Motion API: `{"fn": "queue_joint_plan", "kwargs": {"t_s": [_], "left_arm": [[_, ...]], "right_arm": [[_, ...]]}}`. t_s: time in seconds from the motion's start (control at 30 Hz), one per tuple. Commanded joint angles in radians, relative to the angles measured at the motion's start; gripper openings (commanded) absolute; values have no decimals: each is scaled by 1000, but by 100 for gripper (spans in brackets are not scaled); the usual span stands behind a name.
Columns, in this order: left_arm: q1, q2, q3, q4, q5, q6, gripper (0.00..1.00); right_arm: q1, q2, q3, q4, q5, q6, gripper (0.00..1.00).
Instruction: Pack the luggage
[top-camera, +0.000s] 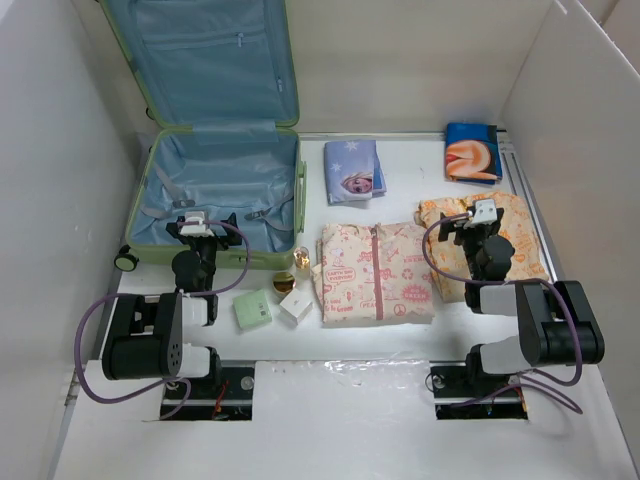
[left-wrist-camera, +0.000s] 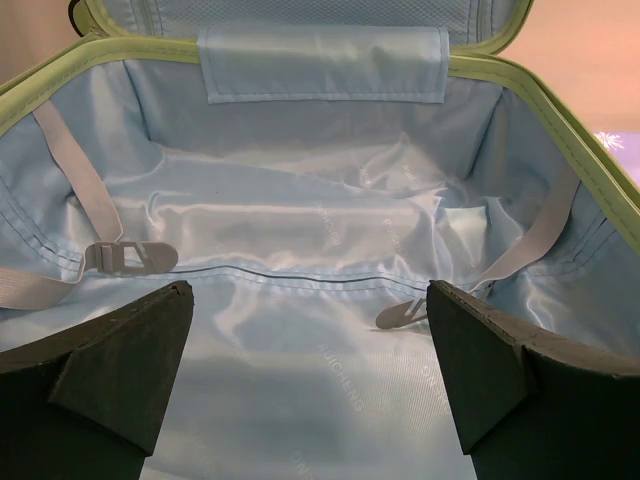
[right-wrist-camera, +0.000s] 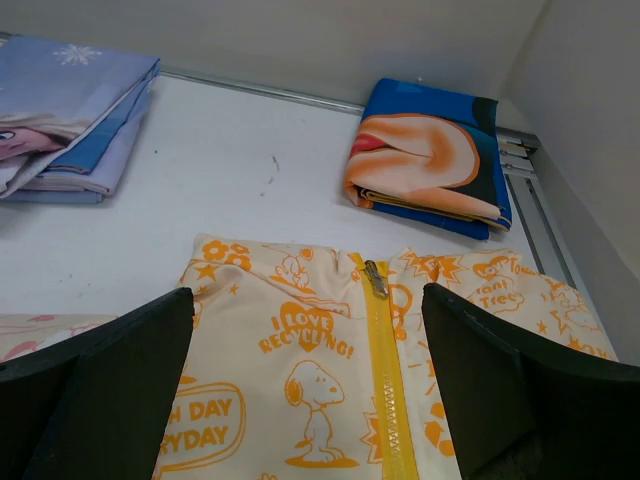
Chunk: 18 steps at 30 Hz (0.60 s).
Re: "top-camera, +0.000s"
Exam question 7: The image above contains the aluminium rail right side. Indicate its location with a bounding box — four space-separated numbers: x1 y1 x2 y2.
497 129 561 281

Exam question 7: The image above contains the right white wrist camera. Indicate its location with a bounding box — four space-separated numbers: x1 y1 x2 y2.
463 198 499 229

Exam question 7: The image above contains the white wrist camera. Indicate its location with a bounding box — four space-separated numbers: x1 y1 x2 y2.
179 211 214 238
463 198 499 229

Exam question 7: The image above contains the round gold lid jar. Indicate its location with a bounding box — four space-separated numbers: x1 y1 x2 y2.
272 271 296 297

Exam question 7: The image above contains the green suitcase blue lining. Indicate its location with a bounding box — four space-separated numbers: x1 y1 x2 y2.
102 1 306 271

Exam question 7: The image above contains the blue princess cloth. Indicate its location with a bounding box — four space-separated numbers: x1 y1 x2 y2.
324 140 387 205

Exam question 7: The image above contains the light green box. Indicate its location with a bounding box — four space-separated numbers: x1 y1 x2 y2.
233 290 272 331

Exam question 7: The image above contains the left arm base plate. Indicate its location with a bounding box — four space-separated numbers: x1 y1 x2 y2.
159 362 256 422

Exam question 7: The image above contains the pink cartoon zip hoodie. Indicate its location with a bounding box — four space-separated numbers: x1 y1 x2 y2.
311 222 435 327

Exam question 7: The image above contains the orange cartoon zip hoodie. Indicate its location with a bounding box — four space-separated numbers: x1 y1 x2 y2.
414 191 548 280

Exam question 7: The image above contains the small white box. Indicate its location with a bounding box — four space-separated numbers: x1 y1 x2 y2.
279 288 313 325

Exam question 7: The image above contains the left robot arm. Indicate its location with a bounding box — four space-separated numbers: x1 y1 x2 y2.
102 212 243 397

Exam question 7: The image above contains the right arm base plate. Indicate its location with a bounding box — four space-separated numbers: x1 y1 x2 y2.
425 362 528 420

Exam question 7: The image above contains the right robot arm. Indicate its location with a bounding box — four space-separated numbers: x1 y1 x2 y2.
429 201 605 394

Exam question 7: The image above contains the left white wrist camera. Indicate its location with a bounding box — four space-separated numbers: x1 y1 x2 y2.
179 211 214 238

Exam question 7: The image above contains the blue orange cloth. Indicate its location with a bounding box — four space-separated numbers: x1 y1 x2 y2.
444 122 502 185

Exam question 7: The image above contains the small clear perfume bottle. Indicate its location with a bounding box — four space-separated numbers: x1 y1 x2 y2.
293 246 311 271

